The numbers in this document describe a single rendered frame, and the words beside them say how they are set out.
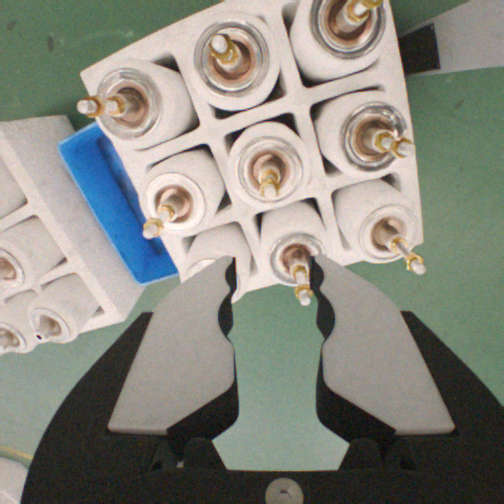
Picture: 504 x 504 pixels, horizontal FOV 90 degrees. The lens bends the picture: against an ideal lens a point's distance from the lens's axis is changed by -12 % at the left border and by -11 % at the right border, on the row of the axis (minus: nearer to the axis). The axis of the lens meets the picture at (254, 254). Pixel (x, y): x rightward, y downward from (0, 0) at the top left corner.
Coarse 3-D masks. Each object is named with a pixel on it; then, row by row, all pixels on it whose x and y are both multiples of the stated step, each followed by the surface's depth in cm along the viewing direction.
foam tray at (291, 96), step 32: (256, 0) 29; (288, 0) 29; (160, 32) 31; (192, 32) 31; (288, 32) 39; (96, 64) 32; (160, 64) 36; (288, 64) 32; (384, 64) 31; (192, 96) 34; (288, 96) 34; (320, 96) 34; (224, 128) 36; (128, 160) 38; (160, 160) 44; (224, 160) 38; (320, 160) 37; (224, 192) 51; (320, 192) 39; (416, 192) 39; (256, 224) 45; (256, 256) 45; (352, 256) 44; (256, 288) 48
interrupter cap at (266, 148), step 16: (256, 144) 30; (272, 144) 30; (288, 144) 30; (240, 160) 31; (256, 160) 31; (272, 160) 31; (288, 160) 30; (240, 176) 32; (256, 176) 32; (288, 176) 31; (256, 192) 32; (288, 192) 32
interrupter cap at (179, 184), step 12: (156, 180) 32; (168, 180) 32; (180, 180) 32; (192, 180) 32; (144, 192) 33; (156, 192) 33; (168, 192) 33; (180, 192) 33; (192, 192) 33; (144, 204) 33; (156, 204) 33; (192, 204) 33; (204, 204) 33; (156, 216) 34; (180, 216) 34; (192, 216) 34; (168, 228) 35; (180, 228) 35; (192, 228) 35
